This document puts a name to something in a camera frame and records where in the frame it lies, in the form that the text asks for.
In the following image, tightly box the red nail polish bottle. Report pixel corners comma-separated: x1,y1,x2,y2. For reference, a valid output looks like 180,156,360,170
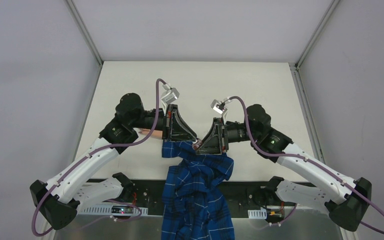
192,139,202,151

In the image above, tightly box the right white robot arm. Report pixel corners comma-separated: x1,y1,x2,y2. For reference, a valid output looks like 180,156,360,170
195,100,372,232

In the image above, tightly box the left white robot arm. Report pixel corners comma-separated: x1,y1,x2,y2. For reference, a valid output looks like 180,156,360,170
29,89,197,230

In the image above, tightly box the mannequin hand with painted nails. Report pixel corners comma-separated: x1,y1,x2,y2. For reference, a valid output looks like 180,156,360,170
138,128,163,139

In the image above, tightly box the blue plaid shirt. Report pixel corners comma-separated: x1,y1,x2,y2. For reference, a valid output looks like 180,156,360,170
161,141,235,240

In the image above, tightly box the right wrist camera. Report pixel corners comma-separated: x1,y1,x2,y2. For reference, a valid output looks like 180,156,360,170
210,99,228,121

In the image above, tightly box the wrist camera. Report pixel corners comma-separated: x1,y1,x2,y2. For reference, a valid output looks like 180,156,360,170
210,99,228,121
160,86,180,105

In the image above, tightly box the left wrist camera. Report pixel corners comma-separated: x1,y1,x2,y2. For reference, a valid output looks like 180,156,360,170
160,86,180,105

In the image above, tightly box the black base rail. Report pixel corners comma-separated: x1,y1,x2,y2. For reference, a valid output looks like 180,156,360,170
99,178,299,220

